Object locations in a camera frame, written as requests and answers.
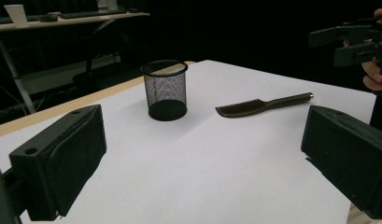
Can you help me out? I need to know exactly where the light wooden desk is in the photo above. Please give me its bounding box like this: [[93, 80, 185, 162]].
[[0, 11, 151, 115]]

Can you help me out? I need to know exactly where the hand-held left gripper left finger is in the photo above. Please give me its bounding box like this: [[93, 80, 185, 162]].
[[8, 104, 107, 222]]

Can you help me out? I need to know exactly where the black mesh pen holder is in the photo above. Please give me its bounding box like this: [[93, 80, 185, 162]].
[[140, 59, 189, 122]]

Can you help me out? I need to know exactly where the black computer mouse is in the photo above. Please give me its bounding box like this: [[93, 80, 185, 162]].
[[38, 14, 60, 23]]

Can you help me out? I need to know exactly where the black folding chair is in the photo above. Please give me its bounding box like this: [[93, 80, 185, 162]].
[[72, 18, 144, 91]]

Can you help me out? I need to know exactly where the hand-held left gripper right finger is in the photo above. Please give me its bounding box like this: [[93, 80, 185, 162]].
[[300, 105, 382, 220]]

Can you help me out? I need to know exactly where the black keyboard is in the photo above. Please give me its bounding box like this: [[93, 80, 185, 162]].
[[58, 7, 128, 20]]

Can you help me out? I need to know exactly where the white paper cup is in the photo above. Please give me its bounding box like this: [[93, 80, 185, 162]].
[[4, 4, 29, 28]]

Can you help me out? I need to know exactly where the dark brown comb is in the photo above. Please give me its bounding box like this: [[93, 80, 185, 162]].
[[215, 91, 315, 119]]

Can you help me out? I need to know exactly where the white table cover sheet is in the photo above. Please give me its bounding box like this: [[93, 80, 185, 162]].
[[0, 59, 377, 224]]

